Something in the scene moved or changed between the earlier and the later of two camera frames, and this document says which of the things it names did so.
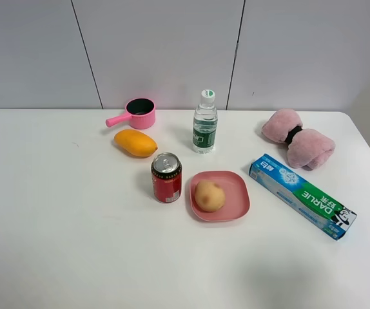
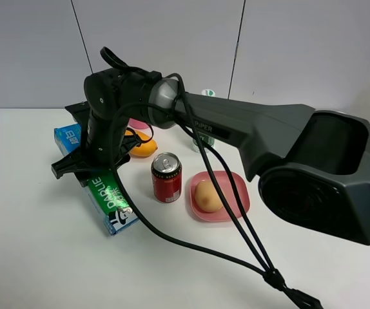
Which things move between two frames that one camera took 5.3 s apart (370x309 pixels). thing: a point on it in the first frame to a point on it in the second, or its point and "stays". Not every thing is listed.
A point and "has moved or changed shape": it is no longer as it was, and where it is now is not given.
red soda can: x=166 y=170 stays
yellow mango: x=136 y=142 stays
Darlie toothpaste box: x=300 y=196 has moved or changed shape
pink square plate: x=218 y=195 stays
